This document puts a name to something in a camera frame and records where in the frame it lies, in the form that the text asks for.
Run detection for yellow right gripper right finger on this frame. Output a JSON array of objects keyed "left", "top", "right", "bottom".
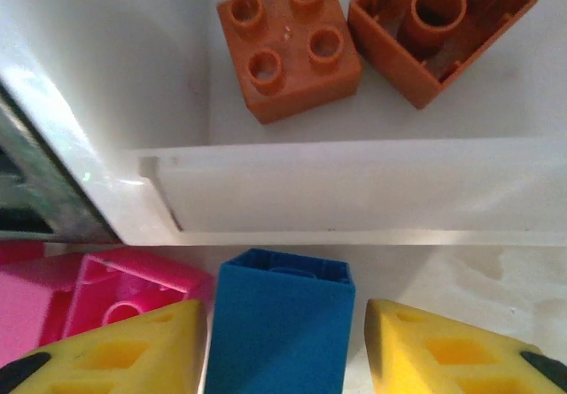
[{"left": 365, "top": 298, "right": 567, "bottom": 394}]

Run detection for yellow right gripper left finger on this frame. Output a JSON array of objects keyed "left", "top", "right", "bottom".
[{"left": 0, "top": 298, "right": 208, "bottom": 394}]

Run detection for pink lego brick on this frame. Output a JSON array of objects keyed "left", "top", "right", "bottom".
[
  {"left": 0, "top": 241, "right": 85, "bottom": 367},
  {"left": 38, "top": 247, "right": 214, "bottom": 351}
]

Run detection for blue lego brick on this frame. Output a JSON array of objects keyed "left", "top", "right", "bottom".
[{"left": 204, "top": 247, "right": 357, "bottom": 394}]

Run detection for orange lego brick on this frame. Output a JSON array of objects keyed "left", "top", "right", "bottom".
[
  {"left": 216, "top": 0, "right": 363, "bottom": 125},
  {"left": 347, "top": 0, "right": 540, "bottom": 111}
]

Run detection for white plastic container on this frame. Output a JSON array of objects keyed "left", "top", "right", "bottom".
[{"left": 0, "top": 0, "right": 567, "bottom": 247}]

